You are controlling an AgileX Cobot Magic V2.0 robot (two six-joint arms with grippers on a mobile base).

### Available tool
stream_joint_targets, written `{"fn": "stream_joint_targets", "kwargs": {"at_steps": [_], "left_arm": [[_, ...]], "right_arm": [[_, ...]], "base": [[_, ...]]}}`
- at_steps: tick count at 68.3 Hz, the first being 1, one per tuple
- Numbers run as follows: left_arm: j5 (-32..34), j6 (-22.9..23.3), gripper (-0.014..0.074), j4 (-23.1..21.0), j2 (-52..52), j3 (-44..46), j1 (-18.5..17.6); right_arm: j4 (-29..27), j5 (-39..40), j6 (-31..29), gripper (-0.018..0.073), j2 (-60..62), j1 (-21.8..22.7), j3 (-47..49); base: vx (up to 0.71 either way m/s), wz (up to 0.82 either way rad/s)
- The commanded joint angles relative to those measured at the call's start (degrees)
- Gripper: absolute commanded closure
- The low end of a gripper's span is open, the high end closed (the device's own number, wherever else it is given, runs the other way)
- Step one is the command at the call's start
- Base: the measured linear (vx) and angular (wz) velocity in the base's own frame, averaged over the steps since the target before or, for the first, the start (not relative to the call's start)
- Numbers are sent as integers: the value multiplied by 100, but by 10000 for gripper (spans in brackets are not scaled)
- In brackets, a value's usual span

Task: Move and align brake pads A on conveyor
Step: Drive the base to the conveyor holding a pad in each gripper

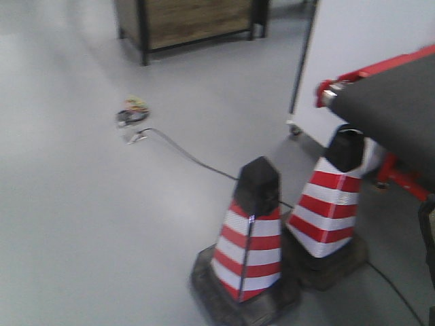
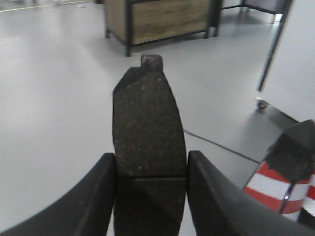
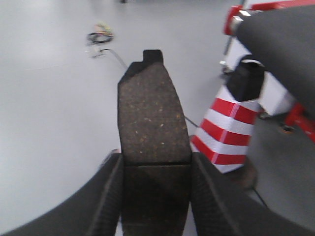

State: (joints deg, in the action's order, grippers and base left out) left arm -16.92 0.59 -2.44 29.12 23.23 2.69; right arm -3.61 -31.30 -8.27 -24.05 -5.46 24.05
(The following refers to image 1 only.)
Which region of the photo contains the white rolling panel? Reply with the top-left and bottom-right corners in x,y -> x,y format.
292,1 -> 434,146

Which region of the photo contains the red white traffic cone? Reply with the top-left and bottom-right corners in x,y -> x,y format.
282,124 -> 368,291
190,156 -> 299,325

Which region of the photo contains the red conveyor frame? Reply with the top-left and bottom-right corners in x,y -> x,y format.
315,46 -> 434,201

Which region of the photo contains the wooden black-framed cabinet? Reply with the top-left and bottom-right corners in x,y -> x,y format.
114,1 -> 270,66

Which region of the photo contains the coloured wire bundle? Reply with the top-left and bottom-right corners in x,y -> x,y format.
116,95 -> 151,127

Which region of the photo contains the black floor cable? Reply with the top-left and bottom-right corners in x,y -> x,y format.
127,127 -> 425,326

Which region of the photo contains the black conveyor belt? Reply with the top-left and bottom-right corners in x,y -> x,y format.
329,55 -> 434,182

